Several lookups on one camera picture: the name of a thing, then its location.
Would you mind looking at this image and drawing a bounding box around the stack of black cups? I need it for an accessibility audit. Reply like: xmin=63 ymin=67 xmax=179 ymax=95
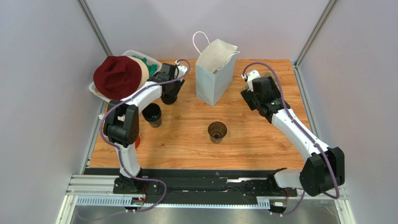
xmin=142 ymin=103 xmax=162 ymax=127

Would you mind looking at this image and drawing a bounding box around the brown coffee cup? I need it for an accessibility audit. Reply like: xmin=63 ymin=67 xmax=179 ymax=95
xmin=207 ymin=121 xmax=227 ymax=143

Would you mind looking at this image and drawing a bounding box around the white paper bag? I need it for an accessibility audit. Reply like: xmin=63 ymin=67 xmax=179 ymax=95
xmin=192 ymin=31 xmax=240 ymax=106

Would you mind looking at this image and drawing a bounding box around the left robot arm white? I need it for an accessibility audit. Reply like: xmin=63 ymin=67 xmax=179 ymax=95
xmin=100 ymin=60 xmax=191 ymax=182

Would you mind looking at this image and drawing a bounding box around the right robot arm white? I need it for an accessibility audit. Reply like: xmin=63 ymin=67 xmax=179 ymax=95
xmin=241 ymin=75 xmax=345 ymax=196

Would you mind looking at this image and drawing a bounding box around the green cloth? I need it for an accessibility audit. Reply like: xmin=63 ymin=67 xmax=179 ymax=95
xmin=132 ymin=56 xmax=157 ymax=77

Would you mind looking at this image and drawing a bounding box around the white plastic basket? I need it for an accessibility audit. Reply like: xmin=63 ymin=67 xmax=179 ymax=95
xmin=89 ymin=50 xmax=162 ymax=102

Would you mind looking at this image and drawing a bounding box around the brown pulp cup carrier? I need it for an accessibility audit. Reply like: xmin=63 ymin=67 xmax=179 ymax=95
xmin=262 ymin=72 xmax=279 ymax=91

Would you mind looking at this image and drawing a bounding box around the beige hat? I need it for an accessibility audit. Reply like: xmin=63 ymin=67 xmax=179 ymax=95
xmin=130 ymin=56 xmax=149 ymax=89

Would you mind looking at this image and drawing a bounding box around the dark red bucket hat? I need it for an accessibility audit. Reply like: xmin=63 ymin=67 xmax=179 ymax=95
xmin=93 ymin=56 xmax=143 ymax=100

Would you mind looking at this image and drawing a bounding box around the red cup with straws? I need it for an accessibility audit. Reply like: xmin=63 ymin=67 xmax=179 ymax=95
xmin=135 ymin=136 xmax=141 ymax=149

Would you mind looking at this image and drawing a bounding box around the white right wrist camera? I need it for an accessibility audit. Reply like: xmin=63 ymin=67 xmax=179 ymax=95
xmin=242 ymin=70 xmax=261 ymax=91

